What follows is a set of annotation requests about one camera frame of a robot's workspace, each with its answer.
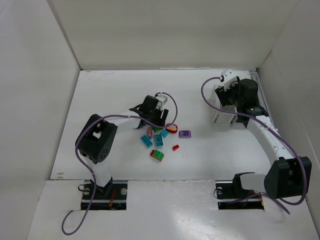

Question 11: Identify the green stepped lego brick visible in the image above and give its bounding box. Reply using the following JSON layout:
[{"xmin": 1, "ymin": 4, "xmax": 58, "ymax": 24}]
[{"xmin": 152, "ymin": 127, "xmax": 163, "ymax": 134}]

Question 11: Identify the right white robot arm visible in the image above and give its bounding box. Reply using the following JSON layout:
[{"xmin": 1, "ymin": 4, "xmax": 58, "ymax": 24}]
[{"xmin": 215, "ymin": 76, "xmax": 312, "ymax": 201}]

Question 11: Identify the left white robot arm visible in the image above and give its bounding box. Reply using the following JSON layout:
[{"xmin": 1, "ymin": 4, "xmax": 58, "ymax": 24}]
[{"xmin": 75, "ymin": 93, "xmax": 169, "ymax": 188}]

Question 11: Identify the black slatted container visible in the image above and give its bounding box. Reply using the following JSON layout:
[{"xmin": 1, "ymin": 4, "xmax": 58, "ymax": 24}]
[{"xmin": 232, "ymin": 79, "xmax": 263, "ymax": 130}]

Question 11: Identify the red flower lego piece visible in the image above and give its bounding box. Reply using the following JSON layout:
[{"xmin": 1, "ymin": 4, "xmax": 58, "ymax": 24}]
[{"xmin": 165, "ymin": 124, "xmax": 179, "ymax": 134}]

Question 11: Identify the small teal lego brick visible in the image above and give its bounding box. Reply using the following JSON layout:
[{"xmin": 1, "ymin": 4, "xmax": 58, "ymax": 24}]
[{"xmin": 160, "ymin": 129, "xmax": 169, "ymax": 138}]

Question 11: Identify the white slatted container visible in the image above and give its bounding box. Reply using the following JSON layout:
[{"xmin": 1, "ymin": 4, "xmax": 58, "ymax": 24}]
[{"xmin": 209, "ymin": 84, "xmax": 238, "ymax": 126}]

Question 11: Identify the purple orange flat lego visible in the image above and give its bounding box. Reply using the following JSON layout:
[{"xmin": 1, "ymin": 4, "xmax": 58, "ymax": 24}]
[{"xmin": 146, "ymin": 126, "xmax": 153, "ymax": 140}]

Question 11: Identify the purple square lego brick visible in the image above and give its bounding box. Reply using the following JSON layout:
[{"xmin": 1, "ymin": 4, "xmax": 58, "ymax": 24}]
[{"xmin": 178, "ymin": 130, "xmax": 192, "ymax": 138}]

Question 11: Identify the teal two-by-three lego brick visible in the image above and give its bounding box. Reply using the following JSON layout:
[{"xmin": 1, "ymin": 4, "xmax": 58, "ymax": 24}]
[{"xmin": 140, "ymin": 135, "xmax": 153, "ymax": 148}]

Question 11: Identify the teal tall lego brick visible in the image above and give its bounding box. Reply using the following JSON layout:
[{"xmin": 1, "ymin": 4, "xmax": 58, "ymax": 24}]
[{"xmin": 155, "ymin": 134, "xmax": 164, "ymax": 148}]

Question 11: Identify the small red lego brick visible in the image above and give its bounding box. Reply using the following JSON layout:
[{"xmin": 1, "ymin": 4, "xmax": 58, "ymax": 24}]
[{"xmin": 172, "ymin": 144, "xmax": 180, "ymax": 151}]

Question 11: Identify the red green stacked lego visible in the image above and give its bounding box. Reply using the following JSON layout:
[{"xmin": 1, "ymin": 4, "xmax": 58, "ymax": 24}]
[{"xmin": 150, "ymin": 149, "xmax": 165, "ymax": 162}]

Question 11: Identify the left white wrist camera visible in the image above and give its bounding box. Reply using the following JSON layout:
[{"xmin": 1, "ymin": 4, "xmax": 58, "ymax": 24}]
[{"xmin": 155, "ymin": 92, "xmax": 168, "ymax": 107}]

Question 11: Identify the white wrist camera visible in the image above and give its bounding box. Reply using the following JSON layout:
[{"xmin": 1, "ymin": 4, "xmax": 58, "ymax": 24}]
[
  {"xmin": 155, "ymin": 92, "xmax": 168, "ymax": 107},
  {"xmin": 220, "ymin": 68, "xmax": 238, "ymax": 91}
]

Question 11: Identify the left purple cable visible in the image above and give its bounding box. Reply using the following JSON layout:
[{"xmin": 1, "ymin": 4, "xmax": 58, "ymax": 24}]
[{"xmin": 61, "ymin": 91, "xmax": 179, "ymax": 236}]

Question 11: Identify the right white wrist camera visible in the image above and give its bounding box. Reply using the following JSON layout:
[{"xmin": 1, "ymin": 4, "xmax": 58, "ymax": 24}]
[{"xmin": 220, "ymin": 68, "xmax": 238, "ymax": 91}]

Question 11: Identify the aluminium rail right edge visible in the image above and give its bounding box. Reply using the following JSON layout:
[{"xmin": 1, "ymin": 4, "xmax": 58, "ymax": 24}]
[{"xmin": 249, "ymin": 68, "xmax": 279, "ymax": 132}]

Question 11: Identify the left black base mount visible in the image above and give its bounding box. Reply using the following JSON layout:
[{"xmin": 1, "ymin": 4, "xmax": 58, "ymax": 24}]
[{"xmin": 78, "ymin": 179, "xmax": 128, "ymax": 211}]

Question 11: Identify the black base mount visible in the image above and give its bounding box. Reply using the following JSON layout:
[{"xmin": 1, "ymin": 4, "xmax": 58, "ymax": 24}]
[
  {"xmin": 78, "ymin": 179, "xmax": 128, "ymax": 211},
  {"xmin": 213, "ymin": 172, "xmax": 265, "ymax": 210}
]

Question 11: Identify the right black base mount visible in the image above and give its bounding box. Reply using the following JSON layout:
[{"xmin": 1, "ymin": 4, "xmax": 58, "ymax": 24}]
[{"xmin": 213, "ymin": 172, "xmax": 265, "ymax": 210}]

